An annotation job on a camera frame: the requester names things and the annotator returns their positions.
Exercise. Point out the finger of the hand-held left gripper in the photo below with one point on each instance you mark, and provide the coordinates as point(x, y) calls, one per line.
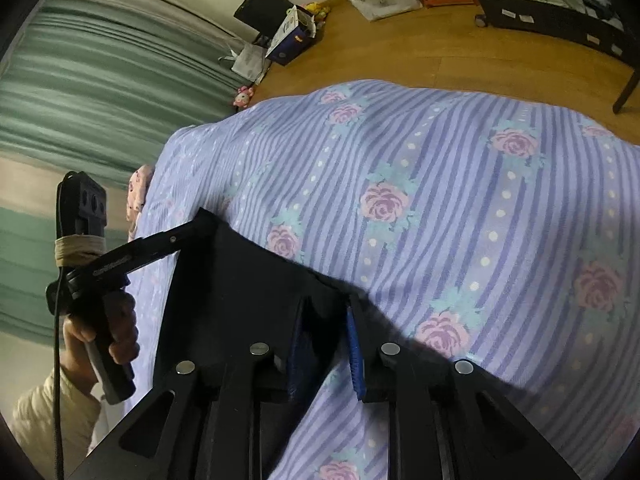
point(160, 244)

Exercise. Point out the green curtain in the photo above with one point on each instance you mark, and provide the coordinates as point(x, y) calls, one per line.
point(110, 90)
point(40, 270)

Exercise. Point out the blue cardboard box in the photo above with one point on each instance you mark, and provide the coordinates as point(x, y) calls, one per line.
point(292, 37)

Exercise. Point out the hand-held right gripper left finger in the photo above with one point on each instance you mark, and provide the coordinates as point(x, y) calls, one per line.
point(299, 360)

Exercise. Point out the pink patterned garment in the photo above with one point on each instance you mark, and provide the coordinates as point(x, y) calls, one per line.
point(137, 195)

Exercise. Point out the yellow toy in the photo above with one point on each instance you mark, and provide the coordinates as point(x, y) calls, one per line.
point(317, 10)

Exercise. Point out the purple floral bed sheet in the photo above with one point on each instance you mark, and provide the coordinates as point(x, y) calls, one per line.
point(450, 185)

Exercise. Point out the person's left hand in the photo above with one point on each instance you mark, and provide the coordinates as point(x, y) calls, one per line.
point(125, 325)

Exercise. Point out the black pants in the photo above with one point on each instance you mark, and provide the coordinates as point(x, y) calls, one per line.
point(240, 285)

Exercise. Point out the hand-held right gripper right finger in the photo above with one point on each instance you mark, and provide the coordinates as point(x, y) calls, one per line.
point(354, 360)

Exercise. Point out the person's left forearm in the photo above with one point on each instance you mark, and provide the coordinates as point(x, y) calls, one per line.
point(55, 425)

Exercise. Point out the black laundry basket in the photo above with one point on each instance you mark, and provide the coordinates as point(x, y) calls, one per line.
point(550, 22)

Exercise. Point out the pink plush toy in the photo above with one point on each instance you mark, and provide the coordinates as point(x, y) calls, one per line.
point(243, 96)

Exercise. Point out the white sheer curtain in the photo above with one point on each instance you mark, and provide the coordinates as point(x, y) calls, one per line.
point(40, 185)

